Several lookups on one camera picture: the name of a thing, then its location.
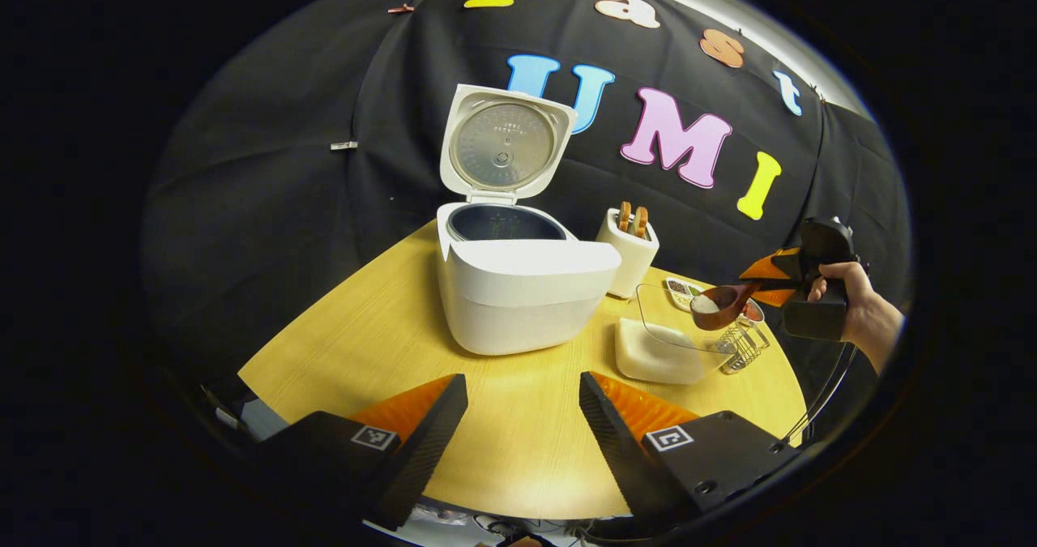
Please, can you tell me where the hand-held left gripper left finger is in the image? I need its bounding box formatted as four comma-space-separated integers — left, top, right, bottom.
243, 374, 469, 532

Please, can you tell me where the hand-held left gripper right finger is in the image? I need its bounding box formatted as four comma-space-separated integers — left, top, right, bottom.
578, 371, 803, 532

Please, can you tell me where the clear wire chopstick holder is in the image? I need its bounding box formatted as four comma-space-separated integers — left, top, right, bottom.
717, 320, 771, 375

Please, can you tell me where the brown wooden spoon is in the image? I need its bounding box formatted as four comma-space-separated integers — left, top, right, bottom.
690, 280, 801, 332

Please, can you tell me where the clear box of rice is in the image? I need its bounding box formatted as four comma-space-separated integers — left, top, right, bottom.
614, 283, 738, 385

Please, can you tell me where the white rice cooker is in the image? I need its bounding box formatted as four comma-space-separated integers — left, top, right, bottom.
436, 83, 622, 357

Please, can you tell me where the white divided bean dish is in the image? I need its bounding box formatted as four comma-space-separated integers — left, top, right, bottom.
666, 277, 706, 313

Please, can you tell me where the white toaster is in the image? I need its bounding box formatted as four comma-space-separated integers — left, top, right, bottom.
595, 207, 660, 299

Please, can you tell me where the black backdrop cloth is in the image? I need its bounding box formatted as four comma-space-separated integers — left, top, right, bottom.
142, 0, 912, 386

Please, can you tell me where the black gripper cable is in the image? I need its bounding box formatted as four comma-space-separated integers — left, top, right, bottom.
779, 340, 860, 444

